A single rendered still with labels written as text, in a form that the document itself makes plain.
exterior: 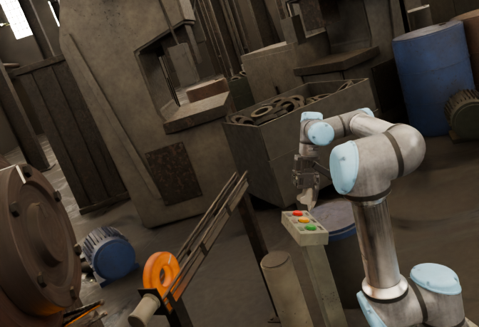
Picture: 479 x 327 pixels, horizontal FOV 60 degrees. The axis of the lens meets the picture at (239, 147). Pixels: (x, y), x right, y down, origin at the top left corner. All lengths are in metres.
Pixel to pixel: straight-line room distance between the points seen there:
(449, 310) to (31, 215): 1.02
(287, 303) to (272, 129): 1.47
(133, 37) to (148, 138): 0.81
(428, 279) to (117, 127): 2.81
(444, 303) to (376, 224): 0.30
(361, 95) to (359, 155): 2.34
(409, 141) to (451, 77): 2.89
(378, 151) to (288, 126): 1.96
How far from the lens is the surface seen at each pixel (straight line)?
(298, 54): 4.54
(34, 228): 0.82
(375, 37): 4.43
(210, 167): 3.51
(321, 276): 1.74
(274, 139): 2.89
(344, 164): 0.98
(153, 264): 1.38
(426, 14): 6.92
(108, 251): 3.06
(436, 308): 1.26
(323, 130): 1.36
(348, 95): 3.23
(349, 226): 1.93
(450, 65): 3.89
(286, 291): 1.67
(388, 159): 1.01
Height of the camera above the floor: 1.34
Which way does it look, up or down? 14 degrees down
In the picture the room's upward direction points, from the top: 19 degrees counter-clockwise
